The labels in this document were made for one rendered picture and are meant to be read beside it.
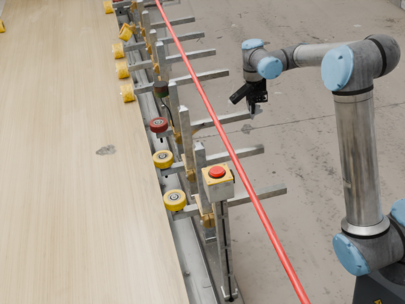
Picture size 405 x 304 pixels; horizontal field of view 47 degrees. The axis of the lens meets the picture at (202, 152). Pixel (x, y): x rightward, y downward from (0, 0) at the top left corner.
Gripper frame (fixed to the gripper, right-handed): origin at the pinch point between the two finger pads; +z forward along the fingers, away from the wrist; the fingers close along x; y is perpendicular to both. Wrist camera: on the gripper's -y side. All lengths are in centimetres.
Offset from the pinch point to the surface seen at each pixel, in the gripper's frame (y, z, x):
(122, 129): -58, -7, 1
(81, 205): -77, -7, -43
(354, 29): 184, 83, 236
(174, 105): -34.4, -18.0, -5.8
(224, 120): -12.7, -2.5, -1.5
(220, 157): -21.5, -1.9, -26.5
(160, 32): -12, 44, 225
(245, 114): -2.8, -2.9, -1.5
